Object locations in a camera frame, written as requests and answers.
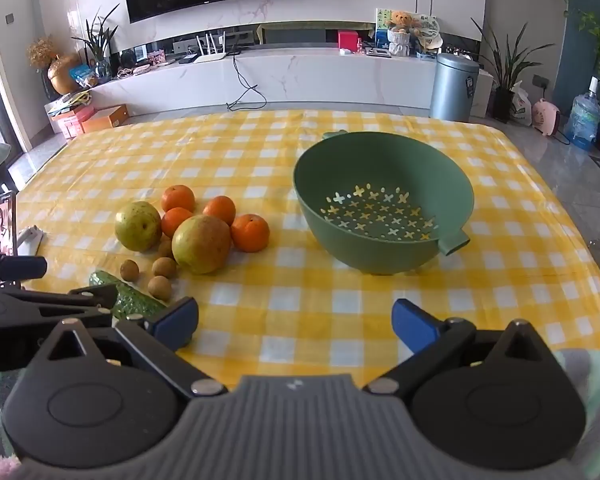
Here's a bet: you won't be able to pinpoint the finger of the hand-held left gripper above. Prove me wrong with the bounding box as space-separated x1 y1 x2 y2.
69 284 118 313
0 254 48 288

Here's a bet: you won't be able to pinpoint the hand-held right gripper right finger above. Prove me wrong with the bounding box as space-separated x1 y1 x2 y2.
362 298 556 396

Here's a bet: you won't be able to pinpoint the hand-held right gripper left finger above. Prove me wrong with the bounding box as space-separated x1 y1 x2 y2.
30 297 229 398

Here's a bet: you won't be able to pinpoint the green cucumber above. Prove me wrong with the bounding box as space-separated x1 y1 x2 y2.
89 270 168 321

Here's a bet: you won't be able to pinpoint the green colander bowl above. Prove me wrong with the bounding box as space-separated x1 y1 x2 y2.
293 130 476 276

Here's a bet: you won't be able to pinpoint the red-green apple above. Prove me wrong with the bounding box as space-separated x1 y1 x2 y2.
171 215 232 275

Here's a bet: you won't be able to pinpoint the yellow-green pear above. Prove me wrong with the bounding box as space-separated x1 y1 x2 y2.
114 201 162 252

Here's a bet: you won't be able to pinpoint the orange tangerine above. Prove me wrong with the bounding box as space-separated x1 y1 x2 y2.
202 195 237 226
231 214 271 253
161 185 196 213
161 207 195 238

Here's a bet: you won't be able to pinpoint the white phone stand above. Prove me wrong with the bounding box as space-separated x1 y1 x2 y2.
17 226 46 256

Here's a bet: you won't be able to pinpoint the smartphone with lit screen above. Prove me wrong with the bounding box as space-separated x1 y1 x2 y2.
0 190 18 256

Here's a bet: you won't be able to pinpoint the yellow checkered tablecloth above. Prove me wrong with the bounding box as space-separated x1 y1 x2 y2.
10 108 600 391

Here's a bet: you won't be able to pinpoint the stack of papers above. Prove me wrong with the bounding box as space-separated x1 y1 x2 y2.
45 91 93 116

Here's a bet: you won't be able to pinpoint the orange cardboard box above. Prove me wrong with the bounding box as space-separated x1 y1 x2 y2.
81 104 130 133

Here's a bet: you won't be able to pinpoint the gold vase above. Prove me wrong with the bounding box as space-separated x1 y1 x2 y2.
47 53 83 96

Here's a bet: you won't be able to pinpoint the blue snack packet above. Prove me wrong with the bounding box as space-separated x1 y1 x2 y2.
69 65 98 88

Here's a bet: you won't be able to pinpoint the dried yellow flowers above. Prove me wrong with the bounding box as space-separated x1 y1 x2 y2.
26 36 58 68

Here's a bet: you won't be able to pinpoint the green plant in glass vase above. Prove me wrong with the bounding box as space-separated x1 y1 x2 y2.
71 4 121 81

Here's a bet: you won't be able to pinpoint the long-leaf potted plant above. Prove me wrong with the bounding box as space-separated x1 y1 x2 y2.
472 17 531 123

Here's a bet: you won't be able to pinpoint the grey metal trash can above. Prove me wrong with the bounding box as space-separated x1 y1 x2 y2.
429 52 481 123

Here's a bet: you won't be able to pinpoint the white plastic bag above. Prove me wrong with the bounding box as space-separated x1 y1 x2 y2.
509 81 533 127

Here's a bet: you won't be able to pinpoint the pink fan heater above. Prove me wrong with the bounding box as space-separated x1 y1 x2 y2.
531 98 566 138

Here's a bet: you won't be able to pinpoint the white marble television console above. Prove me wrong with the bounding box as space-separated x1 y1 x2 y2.
87 47 493 111

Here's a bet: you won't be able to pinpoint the blue water jug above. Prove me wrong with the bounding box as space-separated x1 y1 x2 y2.
564 76 600 151

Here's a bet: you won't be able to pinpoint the white router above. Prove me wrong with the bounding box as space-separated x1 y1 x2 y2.
195 32 228 63

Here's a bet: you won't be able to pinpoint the white hand fan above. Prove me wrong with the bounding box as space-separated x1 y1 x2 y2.
412 14 443 43

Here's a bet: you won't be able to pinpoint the green painted picture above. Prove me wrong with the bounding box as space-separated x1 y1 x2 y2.
376 8 396 41

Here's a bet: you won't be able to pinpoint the brown teddy bear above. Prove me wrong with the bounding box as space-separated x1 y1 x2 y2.
387 10 415 36

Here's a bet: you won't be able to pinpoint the black power cable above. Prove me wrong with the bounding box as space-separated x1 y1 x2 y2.
226 52 268 109

